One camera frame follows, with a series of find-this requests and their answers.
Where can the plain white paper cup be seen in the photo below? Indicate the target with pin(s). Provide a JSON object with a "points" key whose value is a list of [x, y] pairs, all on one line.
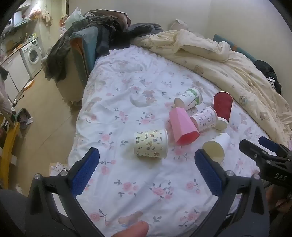
{"points": [[215, 148]]}

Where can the red paper cup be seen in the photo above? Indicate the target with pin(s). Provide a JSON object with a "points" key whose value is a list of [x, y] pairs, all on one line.
{"points": [[222, 108]]}

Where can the teal cloth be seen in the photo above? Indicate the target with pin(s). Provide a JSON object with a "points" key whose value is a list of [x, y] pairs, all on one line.
{"points": [[90, 49]]}

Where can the pile of dark clothes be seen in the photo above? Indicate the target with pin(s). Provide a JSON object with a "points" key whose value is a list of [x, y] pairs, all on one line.
{"points": [[61, 52]]}

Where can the yellow cartoon print paper cup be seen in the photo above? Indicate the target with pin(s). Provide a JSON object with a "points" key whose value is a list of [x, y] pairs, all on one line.
{"points": [[149, 144]]}

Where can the white floral bed sheet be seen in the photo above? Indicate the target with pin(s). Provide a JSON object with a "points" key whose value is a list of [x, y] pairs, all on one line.
{"points": [[136, 95]]}

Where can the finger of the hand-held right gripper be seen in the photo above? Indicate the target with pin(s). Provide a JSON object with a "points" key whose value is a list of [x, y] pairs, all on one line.
{"points": [[270, 143], [253, 151]]}

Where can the white cartoon face paper cup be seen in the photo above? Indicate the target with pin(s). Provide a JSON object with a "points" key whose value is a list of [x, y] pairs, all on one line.
{"points": [[203, 119]]}

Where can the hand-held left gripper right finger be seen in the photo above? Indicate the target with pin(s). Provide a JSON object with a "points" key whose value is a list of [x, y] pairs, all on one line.
{"points": [[208, 173]]}

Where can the black white striped cloth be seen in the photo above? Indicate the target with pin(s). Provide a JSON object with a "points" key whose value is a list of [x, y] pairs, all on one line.
{"points": [[271, 81]]}

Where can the white green print paper cup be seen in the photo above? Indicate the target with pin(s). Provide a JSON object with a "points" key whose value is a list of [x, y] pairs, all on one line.
{"points": [[189, 98]]}

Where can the orange cloth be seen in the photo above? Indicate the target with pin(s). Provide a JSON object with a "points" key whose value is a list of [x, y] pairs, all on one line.
{"points": [[78, 46]]}

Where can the white pillow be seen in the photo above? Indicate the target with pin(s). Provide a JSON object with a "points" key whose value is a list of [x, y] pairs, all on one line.
{"points": [[179, 24]]}

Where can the green trash bin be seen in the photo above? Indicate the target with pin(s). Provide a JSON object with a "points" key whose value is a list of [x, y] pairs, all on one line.
{"points": [[21, 116]]}

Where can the white washing machine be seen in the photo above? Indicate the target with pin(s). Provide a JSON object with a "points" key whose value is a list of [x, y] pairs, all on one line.
{"points": [[32, 54]]}

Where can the pale green plastic bag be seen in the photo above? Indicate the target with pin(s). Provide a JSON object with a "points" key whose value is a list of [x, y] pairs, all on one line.
{"points": [[74, 17]]}

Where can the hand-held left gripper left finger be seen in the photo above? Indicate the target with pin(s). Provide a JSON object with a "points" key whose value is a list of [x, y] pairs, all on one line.
{"points": [[85, 169]]}

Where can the dark grey cloth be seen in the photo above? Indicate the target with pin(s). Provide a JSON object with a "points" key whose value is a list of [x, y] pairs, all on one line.
{"points": [[9, 214]]}

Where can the person's right hand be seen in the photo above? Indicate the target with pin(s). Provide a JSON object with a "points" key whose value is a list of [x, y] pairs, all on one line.
{"points": [[279, 197]]}

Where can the brown garment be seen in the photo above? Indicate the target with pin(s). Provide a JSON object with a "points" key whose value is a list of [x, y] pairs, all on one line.
{"points": [[114, 17]]}

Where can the cream bear print quilt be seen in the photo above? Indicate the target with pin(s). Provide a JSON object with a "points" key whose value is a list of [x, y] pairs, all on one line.
{"points": [[205, 60]]}

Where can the black garment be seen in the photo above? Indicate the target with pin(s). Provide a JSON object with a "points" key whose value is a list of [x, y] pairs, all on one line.
{"points": [[265, 69]]}

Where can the dark grey garment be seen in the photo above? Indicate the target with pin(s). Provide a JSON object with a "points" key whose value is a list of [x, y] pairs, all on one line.
{"points": [[146, 29]]}

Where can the pink cloth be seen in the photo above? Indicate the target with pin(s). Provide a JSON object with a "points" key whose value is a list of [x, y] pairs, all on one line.
{"points": [[3, 95]]}

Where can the pink faceted plastic cup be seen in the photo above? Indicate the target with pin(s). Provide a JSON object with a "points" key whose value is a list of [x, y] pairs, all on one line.
{"points": [[182, 126]]}

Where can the printed paper box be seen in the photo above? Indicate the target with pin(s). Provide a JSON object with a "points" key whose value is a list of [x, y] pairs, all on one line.
{"points": [[58, 168]]}

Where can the beige bed footboard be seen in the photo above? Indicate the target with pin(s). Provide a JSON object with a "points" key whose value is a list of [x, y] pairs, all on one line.
{"points": [[69, 79]]}

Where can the person's left hand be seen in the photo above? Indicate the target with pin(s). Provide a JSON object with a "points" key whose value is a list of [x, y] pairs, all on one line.
{"points": [[134, 230]]}

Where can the yellow stool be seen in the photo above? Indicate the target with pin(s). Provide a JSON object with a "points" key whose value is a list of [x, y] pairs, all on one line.
{"points": [[9, 145]]}

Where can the white kitchen cabinet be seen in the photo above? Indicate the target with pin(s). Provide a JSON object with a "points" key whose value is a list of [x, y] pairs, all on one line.
{"points": [[13, 70]]}

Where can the range hood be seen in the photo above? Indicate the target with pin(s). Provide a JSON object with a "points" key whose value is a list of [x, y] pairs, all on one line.
{"points": [[17, 19]]}

